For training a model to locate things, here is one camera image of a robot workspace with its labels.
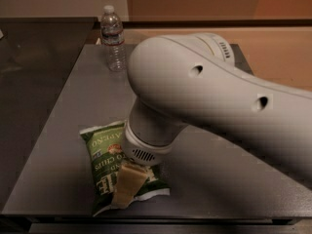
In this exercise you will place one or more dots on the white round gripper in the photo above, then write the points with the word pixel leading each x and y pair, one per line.
pixel 145 153

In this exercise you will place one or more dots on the green jalapeno chip bag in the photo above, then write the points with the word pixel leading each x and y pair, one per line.
pixel 104 144

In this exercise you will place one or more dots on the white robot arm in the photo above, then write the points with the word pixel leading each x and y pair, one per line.
pixel 192 80

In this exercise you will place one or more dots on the clear plastic water bottle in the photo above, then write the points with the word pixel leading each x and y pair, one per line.
pixel 112 37

